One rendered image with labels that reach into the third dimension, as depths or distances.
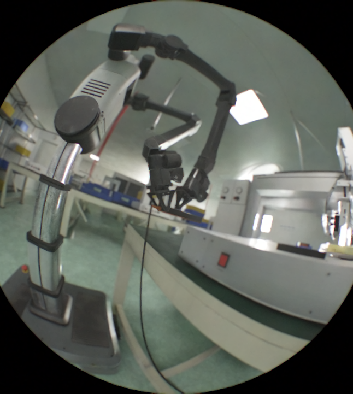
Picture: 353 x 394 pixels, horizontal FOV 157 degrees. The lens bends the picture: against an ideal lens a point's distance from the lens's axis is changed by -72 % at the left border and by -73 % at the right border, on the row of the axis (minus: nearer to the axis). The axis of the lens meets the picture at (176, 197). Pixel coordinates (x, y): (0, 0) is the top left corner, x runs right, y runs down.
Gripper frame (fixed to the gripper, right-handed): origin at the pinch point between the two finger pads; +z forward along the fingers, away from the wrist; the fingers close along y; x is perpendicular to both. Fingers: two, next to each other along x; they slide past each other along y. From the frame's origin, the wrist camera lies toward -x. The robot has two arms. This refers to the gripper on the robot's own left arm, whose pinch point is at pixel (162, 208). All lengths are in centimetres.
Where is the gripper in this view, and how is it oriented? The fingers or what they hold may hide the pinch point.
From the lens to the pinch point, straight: 48.5
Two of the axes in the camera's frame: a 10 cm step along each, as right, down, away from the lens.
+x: -8.3, 2.0, -5.2
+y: -5.4, -0.4, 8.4
